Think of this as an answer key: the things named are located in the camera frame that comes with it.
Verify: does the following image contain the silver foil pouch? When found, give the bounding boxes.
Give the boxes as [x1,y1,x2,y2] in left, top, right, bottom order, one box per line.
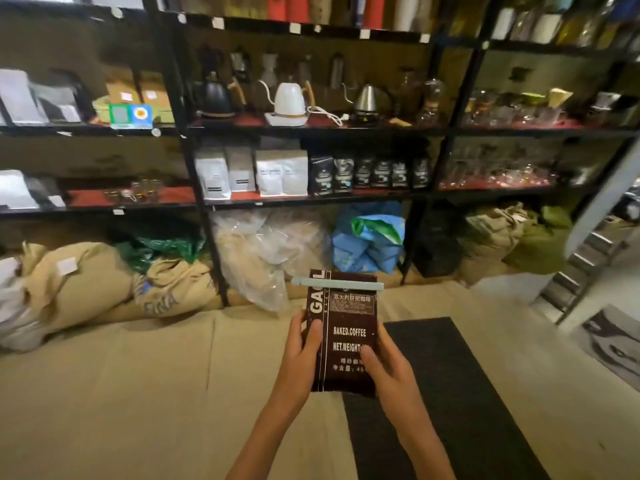
[0,170,41,210]
[0,69,47,126]

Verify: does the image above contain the steel gooseneck kettle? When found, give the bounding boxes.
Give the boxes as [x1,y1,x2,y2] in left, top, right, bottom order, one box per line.
[343,83,394,122]

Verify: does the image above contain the green plastic bag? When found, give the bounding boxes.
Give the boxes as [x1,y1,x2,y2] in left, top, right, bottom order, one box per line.
[116,234,207,275]

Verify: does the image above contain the pale green bag clip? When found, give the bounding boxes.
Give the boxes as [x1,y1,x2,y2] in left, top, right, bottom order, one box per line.
[292,276,385,292]

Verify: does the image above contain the black floor mat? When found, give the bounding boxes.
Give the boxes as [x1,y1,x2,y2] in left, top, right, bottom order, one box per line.
[342,317,552,480]

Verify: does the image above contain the group of glass cups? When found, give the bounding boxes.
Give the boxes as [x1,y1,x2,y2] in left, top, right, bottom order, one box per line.
[441,145,561,189]

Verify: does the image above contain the person's left forearm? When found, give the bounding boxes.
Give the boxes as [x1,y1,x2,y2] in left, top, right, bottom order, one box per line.
[226,399,312,480]

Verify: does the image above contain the cardboard box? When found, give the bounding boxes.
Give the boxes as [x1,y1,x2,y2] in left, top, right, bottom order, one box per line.
[105,70,142,106]
[139,71,176,124]

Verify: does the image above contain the brown coffee bag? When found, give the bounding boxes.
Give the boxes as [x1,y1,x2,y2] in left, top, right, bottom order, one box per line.
[303,269,380,398]

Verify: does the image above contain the glass pour-over carafe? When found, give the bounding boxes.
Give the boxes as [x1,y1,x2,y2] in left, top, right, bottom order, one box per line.
[260,53,281,88]

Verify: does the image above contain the grey foil pouch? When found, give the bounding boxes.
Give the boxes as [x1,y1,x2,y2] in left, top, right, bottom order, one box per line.
[30,81,83,124]

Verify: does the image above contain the small glass jars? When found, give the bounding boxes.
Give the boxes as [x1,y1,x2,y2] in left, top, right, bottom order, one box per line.
[104,179,166,203]

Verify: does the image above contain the group of glass servers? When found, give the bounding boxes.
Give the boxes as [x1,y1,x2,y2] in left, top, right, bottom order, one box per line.
[462,87,576,127]

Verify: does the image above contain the person's left hand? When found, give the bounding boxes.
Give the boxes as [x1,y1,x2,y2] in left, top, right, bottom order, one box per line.
[267,312,324,408]

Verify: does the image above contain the white bottle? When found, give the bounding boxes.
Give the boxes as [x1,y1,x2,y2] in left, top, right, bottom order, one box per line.
[394,0,419,32]

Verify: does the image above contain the person's right forearm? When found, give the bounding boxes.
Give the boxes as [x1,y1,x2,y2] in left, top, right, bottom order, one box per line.
[382,417,458,480]

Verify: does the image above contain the blue woven bag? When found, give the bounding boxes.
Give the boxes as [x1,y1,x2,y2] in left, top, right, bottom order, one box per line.
[331,202,406,275]

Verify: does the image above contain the white gooseneck kettle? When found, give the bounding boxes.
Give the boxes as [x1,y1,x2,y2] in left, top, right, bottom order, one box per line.
[258,79,317,116]

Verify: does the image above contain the green and blue box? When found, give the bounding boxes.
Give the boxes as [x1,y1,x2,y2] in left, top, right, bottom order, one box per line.
[109,103,154,130]

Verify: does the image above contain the moka pot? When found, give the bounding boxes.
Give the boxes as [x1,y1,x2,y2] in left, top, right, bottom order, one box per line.
[230,48,252,83]

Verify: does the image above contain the steel hand grinder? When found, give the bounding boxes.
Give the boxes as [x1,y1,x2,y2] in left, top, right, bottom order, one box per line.
[330,53,347,90]

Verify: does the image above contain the grey printed poster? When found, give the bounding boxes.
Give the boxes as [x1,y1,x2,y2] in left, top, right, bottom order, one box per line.
[570,304,640,393]

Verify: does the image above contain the white kettle base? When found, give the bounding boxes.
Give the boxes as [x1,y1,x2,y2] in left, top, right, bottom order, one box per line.
[264,112,309,127]

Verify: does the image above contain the printed burlap sack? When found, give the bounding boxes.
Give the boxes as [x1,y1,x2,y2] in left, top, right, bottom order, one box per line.
[132,258,219,318]

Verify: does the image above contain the glass siphon brewer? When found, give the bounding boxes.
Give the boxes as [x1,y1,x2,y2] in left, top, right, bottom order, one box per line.
[418,78,448,125]

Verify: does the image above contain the metal staircase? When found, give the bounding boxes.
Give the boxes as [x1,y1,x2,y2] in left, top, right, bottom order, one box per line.
[531,205,636,326]

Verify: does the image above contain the white plastic bag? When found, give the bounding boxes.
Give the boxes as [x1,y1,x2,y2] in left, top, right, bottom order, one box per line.
[0,255,48,353]

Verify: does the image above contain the row of black coffee bags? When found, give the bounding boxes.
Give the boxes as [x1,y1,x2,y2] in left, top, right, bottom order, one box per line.
[308,154,433,196]

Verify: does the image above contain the black plastic bag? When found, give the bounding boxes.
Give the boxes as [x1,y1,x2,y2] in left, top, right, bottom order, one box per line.
[411,201,464,278]

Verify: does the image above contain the black metal shelf unit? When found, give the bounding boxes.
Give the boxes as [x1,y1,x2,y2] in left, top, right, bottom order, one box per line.
[0,0,640,308]

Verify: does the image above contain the black gooseneck kettle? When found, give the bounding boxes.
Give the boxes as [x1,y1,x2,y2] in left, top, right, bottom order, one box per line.
[192,71,249,119]

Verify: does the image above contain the large burlap sack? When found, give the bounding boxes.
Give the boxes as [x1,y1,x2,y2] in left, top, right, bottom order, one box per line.
[19,242,136,335]

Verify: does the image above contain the person's right hand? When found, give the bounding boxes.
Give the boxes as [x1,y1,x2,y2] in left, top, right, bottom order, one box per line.
[359,322,426,428]

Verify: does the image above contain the clear plastic bag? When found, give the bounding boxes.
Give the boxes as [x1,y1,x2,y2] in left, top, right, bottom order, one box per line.
[265,211,335,280]
[212,211,291,313]

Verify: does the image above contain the olive green sack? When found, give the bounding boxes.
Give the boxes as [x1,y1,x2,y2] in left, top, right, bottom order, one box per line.
[502,206,574,275]

